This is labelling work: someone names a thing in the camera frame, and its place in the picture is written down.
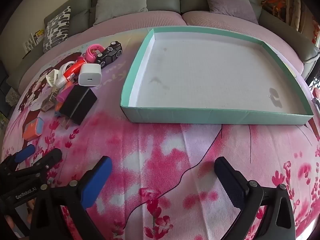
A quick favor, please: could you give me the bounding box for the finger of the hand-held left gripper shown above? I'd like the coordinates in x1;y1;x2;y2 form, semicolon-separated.
9;148;63;185
0;144;35;173

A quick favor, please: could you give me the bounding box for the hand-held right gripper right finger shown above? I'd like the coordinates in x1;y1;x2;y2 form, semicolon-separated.
214;156;297;240

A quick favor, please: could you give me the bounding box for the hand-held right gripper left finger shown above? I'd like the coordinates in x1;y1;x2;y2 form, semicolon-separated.
30;156;112;240

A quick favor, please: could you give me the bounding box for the orange and blue silicone case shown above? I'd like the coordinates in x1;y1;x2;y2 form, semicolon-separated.
22;117;45;142

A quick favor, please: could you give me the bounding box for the cream plastic clip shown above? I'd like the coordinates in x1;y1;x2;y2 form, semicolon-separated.
46;69;63;88

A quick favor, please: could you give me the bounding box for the red glue stick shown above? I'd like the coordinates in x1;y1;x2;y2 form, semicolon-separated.
57;57;87;88

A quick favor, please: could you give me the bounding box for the teal shallow cardboard box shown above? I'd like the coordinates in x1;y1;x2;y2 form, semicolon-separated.
120;26;314;125

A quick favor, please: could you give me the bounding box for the pink smart watch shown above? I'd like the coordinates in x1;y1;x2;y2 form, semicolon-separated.
85;44;103;64

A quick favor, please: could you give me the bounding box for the black charger block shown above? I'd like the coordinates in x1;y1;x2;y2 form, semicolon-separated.
59;86;98;130

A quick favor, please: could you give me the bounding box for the pink glitter tube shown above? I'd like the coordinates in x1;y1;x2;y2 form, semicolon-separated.
55;84;76;112

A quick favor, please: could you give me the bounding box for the printed cartoon blanket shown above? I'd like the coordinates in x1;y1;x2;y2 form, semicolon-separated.
0;29;320;240

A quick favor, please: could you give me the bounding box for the white charger plug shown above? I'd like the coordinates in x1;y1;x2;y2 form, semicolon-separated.
78;63;102;87

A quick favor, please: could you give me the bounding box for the stack of booklets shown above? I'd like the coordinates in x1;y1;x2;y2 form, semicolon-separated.
22;29;45;54

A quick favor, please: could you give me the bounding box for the black toy car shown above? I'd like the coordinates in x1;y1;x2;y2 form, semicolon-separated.
96;40;123;68

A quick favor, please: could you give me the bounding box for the black and white patterned pillow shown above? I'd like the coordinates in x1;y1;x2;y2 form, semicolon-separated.
43;6;72;53

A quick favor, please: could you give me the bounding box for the pink waffle sofa cover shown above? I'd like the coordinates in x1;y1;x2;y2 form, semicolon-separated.
19;10;304;95

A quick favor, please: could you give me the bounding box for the orange stuffed toy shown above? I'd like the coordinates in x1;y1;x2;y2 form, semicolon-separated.
261;0;287;22

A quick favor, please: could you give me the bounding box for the patterned curtain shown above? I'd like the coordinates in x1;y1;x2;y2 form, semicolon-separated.
285;0;318;35

